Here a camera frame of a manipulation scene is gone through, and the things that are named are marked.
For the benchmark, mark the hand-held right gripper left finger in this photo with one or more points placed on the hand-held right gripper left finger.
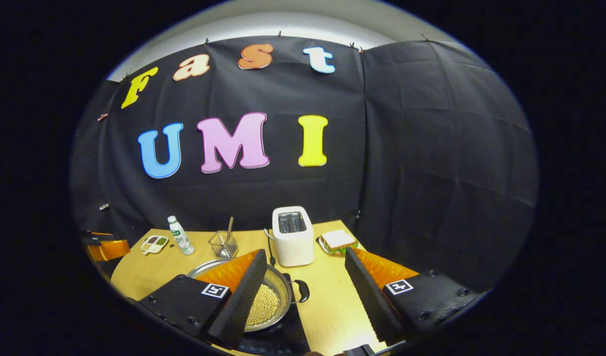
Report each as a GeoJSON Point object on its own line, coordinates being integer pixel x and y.
{"type": "Point", "coordinates": [243, 291]}

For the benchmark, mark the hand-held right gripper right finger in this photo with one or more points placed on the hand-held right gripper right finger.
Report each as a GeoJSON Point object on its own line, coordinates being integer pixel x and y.
{"type": "Point", "coordinates": [367, 296]}

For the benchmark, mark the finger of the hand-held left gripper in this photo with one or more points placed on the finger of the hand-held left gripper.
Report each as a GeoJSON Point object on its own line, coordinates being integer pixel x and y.
{"type": "Point", "coordinates": [97, 237]}
{"type": "Point", "coordinates": [110, 249]}

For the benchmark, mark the black induction cooktop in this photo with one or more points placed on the black induction cooktop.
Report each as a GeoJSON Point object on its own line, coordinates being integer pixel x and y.
{"type": "Point", "coordinates": [288, 337]}

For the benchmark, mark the pile of yellow soybeans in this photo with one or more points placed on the pile of yellow soybeans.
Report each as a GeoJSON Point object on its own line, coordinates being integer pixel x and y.
{"type": "Point", "coordinates": [264, 304]}

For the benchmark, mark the white divided dish of beans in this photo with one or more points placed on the white divided dish of beans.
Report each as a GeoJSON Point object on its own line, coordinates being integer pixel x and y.
{"type": "Point", "coordinates": [154, 244]}

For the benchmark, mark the clear utensil holder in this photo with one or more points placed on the clear utensil holder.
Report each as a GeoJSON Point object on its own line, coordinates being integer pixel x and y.
{"type": "Point", "coordinates": [222, 245]}

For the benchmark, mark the sandwich with lettuce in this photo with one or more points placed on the sandwich with lettuce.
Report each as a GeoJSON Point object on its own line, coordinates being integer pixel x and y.
{"type": "Point", "coordinates": [337, 239]}

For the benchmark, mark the white sandwich plate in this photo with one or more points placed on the white sandwich plate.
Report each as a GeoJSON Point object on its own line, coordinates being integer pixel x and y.
{"type": "Point", "coordinates": [323, 245]}

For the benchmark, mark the white toaster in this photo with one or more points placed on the white toaster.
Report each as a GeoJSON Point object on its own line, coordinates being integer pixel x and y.
{"type": "Point", "coordinates": [293, 242]}

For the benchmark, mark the white drink bottle green label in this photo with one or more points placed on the white drink bottle green label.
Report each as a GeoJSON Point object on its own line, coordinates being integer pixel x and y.
{"type": "Point", "coordinates": [182, 240]}

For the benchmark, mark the reddish cloth clip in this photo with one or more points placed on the reddish cloth clip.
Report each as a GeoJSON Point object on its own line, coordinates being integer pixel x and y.
{"type": "Point", "coordinates": [103, 117]}

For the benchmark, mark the black backdrop cloth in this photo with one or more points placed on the black backdrop cloth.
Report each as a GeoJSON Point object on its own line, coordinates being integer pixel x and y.
{"type": "Point", "coordinates": [431, 148]}

